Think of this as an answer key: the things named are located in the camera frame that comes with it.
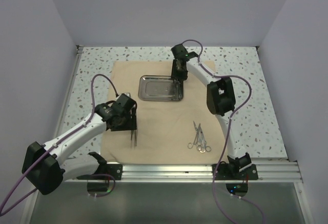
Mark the aluminium rail frame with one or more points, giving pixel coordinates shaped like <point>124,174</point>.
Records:
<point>179,193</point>

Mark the beige cloth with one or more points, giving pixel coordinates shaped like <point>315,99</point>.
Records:
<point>164,128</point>

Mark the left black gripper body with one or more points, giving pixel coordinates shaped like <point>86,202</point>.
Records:
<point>128,122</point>

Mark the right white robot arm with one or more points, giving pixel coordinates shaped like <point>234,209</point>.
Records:
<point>220,100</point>

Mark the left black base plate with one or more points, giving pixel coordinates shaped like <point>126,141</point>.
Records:
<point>115,170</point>

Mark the steel tweezers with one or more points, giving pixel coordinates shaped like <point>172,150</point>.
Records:
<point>134,138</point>

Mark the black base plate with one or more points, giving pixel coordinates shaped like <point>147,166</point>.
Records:
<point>115,170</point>
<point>224,173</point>

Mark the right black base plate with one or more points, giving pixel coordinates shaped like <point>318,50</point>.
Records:
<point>224,173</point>

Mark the steel surgical scissors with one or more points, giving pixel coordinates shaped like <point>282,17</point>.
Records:
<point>203,146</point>

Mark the steel instrument tray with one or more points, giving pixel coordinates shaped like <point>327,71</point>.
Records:
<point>158,88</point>

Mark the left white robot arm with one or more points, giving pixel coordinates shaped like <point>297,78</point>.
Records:
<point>47,165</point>

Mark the steel scalpel handle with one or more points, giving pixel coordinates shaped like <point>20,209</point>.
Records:
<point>177,90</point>

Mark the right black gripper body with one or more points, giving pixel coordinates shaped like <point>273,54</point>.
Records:
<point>177,73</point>

